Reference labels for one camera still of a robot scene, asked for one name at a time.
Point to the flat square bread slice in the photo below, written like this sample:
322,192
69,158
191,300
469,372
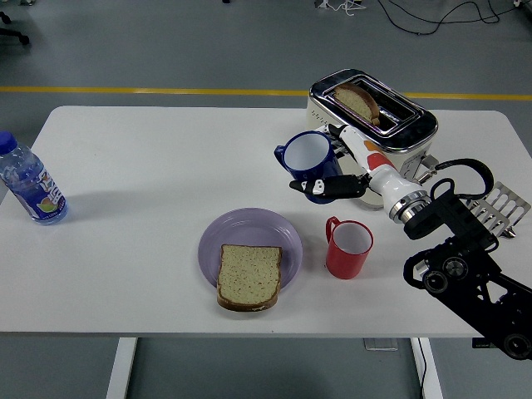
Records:
249,276

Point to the blue enamel cup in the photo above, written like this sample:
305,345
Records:
320,166

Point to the black office chair base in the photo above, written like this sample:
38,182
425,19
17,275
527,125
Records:
18,36

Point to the blue capped drink bottle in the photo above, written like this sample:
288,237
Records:
35,187

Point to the grey under-table bracket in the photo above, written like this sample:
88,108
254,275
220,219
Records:
380,345

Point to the red enamel cup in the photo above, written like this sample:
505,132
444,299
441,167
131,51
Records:
343,264

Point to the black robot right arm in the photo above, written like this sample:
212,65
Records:
465,257

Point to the white table leg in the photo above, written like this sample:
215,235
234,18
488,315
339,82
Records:
434,370
122,370

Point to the cream chrome toaster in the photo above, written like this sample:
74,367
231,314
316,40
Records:
409,133

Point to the silver metal toast rack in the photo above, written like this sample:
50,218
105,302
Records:
509,208

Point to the yellow floor tape line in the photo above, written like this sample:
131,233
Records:
124,90

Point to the black table control panel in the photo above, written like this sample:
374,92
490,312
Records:
480,344

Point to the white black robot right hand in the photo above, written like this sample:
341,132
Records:
384,176

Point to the rounded upright bread slice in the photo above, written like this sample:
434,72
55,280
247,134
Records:
355,101

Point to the purple plate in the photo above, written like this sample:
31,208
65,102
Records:
249,226

